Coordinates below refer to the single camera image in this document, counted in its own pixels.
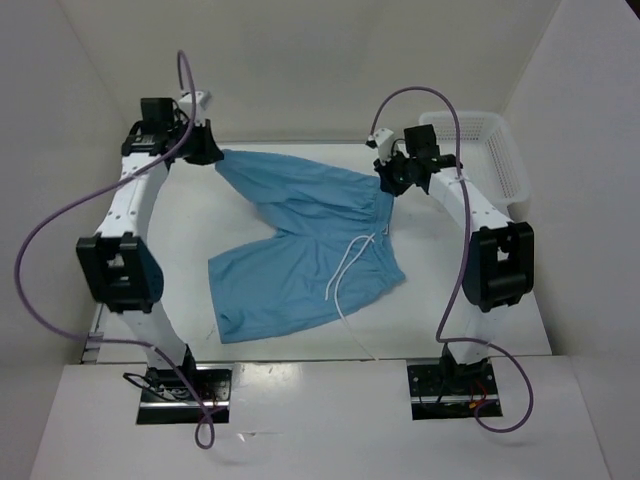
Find light blue shorts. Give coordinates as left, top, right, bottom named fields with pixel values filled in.
left=208, top=150, right=406, bottom=344

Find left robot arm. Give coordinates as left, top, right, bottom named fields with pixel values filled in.
left=76, top=91, right=224, bottom=400

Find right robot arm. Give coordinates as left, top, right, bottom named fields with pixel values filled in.
left=367, top=124, right=534, bottom=393

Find white plastic basket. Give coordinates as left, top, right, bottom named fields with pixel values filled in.
left=418, top=110, right=532, bottom=205

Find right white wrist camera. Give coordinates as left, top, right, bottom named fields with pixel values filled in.
left=365, top=128, right=396, bottom=165

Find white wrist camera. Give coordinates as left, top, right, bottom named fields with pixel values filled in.
left=365, top=128, right=396, bottom=165
left=177, top=90, right=212, bottom=126

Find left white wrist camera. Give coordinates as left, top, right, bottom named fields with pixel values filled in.
left=177, top=90, right=212, bottom=126

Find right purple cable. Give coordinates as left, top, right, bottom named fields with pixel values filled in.
left=370, top=86, right=533, bottom=432

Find purple cable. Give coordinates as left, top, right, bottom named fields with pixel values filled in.
left=370, top=86, right=533, bottom=432
left=13, top=49, right=221, bottom=449

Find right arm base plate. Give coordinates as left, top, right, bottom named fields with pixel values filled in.
left=407, top=360, right=503, bottom=421

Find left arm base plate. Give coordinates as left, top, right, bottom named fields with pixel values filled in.
left=123, top=367, right=232, bottom=426

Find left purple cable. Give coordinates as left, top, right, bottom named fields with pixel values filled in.
left=13, top=49, right=221, bottom=449

